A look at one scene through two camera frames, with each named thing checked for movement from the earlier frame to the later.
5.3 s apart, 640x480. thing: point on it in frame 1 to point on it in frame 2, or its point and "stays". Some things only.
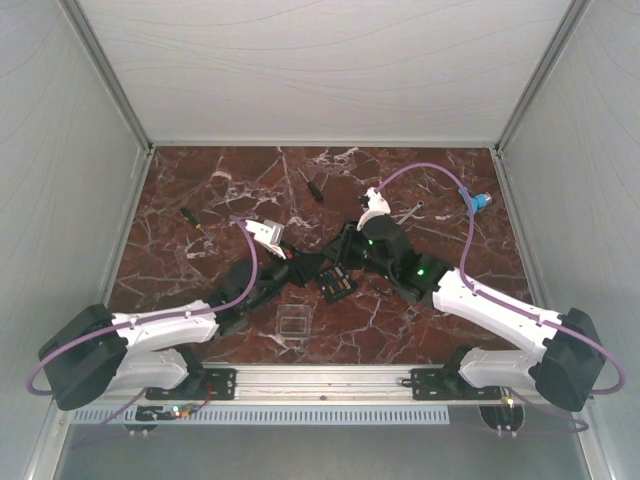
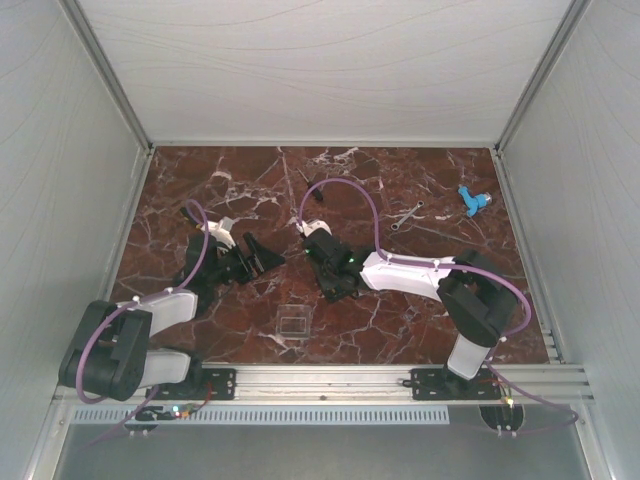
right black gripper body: [362, 259] to [319, 270]
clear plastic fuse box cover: [294, 321] stays
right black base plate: [447, 384] stays
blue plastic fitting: [477, 202] stays
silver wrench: [420, 203] stays
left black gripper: [303, 266] to [261, 257]
